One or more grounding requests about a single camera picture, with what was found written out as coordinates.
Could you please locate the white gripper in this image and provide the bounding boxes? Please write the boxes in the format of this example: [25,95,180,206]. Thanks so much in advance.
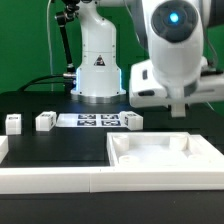
[129,57,224,118]

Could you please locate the white square tabletop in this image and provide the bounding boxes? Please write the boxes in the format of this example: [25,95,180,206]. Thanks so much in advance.
[107,132,224,167]

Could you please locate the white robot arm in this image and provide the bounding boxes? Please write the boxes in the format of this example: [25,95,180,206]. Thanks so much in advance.
[62,0,224,117]

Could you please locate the white tag marker sheet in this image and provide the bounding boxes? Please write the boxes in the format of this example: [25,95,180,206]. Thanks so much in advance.
[56,113,122,128]

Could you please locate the white left fence piece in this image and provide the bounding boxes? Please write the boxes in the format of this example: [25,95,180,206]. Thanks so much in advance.
[0,136,9,163]

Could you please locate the white front fence wall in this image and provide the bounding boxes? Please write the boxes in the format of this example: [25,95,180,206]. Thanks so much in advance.
[0,167,224,194]

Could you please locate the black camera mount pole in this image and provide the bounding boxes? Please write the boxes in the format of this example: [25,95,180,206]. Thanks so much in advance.
[55,0,80,78]

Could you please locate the black base cables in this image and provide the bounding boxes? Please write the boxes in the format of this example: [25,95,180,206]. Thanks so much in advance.
[17,73,76,93]

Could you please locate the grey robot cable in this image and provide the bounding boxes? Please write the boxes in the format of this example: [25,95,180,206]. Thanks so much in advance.
[46,0,55,92]

